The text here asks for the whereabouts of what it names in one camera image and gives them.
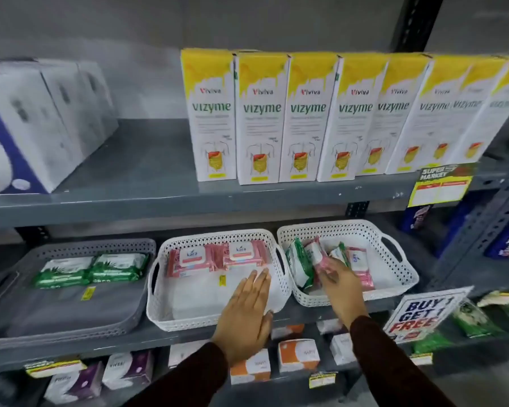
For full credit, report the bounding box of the person's right hand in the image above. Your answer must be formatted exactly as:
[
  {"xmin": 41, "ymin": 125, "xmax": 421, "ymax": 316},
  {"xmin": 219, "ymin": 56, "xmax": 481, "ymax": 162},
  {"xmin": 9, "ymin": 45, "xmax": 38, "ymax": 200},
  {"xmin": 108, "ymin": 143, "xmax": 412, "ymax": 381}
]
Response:
[{"xmin": 318, "ymin": 257, "xmax": 369, "ymax": 331}]

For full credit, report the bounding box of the person's left hand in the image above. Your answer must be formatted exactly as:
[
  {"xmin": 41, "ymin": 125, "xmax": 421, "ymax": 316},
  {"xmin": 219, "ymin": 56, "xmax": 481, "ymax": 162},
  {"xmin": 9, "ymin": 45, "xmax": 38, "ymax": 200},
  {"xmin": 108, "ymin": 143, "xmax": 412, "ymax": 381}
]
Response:
[{"xmin": 212, "ymin": 269, "xmax": 274, "ymax": 367}]

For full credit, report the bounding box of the white plastic basket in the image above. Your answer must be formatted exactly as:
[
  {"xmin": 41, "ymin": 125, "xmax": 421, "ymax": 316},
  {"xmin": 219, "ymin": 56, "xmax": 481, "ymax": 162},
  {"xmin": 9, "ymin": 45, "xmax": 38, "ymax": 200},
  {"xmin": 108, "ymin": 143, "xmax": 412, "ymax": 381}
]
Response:
[
  {"xmin": 146, "ymin": 228, "xmax": 292, "ymax": 332},
  {"xmin": 277, "ymin": 219, "xmax": 420, "ymax": 308}
]

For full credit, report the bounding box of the grey metal shelf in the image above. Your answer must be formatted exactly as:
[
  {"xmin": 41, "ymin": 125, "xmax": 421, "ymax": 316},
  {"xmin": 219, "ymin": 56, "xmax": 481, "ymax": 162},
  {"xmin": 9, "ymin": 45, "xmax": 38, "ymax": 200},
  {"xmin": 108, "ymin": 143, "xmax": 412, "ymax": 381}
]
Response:
[
  {"xmin": 347, "ymin": 135, "xmax": 509, "ymax": 407},
  {"xmin": 0, "ymin": 0, "xmax": 509, "ymax": 407}
]

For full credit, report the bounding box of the grey plastic basket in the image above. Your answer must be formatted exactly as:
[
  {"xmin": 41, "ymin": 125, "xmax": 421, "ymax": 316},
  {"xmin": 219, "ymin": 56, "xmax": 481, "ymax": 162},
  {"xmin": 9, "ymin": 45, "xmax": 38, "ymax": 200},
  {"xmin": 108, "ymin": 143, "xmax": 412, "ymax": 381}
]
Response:
[{"xmin": 0, "ymin": 237, "xmax": 157, "ymax": 350}]

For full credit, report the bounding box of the person's left forearm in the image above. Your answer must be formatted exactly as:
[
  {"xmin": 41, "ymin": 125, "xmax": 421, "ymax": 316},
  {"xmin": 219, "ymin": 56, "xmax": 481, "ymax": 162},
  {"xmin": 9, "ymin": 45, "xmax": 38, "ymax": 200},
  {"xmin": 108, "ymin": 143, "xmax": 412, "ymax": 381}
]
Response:
[{"xmin": 123, "ymin": 342, "xmax": 230, "ymax": 407}]

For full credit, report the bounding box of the person's right forearm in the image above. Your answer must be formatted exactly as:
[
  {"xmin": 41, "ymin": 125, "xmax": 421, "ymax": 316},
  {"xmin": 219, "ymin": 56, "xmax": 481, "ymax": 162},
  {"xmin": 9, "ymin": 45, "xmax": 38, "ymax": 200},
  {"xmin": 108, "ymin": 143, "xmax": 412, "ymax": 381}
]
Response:
[{"xmin": 350, "ymin": 315, "xmax": 457, "ymax": 407}]

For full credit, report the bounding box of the small white box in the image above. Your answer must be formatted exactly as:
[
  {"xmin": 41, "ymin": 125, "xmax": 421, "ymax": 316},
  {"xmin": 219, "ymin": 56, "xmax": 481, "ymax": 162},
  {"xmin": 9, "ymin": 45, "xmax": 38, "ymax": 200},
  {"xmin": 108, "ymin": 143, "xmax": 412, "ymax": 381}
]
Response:
[
  {"xmin": 168, "ymin": 339, "xmax": 209, "ymax": 369},
  {"xmin": 316, "ymin": 318, "xmax": 344, "ymax": 335},
  {"xmin": 330, "ymin": 333, "xmax": 357, "ymax": 366}
]

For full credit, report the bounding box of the white red promo sign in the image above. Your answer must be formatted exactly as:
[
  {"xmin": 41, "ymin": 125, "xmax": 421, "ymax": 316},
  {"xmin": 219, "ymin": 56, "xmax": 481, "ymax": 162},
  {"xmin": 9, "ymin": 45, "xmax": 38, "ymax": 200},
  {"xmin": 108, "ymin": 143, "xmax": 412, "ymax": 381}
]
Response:
[{"xmin": 383, "ymin": 285, "xmax": 474, "ymax": 344}]

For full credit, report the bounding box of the yellow green price tag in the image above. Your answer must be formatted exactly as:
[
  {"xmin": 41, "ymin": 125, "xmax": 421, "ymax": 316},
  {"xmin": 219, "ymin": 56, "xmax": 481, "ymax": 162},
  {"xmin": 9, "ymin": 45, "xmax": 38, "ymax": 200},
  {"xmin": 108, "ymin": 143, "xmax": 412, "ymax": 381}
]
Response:
[{"xmin": 408, "ymin": 163, "xmax": 478, "ymax": 208}]

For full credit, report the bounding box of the row of yellow white boxes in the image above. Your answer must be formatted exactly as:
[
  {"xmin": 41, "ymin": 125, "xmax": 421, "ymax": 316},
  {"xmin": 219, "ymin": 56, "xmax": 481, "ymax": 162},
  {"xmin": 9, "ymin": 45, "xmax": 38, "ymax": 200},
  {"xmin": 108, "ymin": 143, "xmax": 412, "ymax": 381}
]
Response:
[{"xmin": 180, "ymin": 47, "xmax": 509, "ymax": 186}]

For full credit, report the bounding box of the white blue box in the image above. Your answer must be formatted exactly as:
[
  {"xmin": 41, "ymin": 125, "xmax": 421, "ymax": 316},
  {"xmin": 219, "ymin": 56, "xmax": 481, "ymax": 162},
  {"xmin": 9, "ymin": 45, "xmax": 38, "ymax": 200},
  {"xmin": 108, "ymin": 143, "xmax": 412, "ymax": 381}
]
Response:
[
  {"xmin": 38, "ymin": 59, "xmax": 107, "ymax": 159},
  {"xmin": 77, "ymin": 59, "xmax": 119, "ymax": 140},
  {"xmin": 0, "ymin": 65, "xmax": 84, "ymax": 196}
]

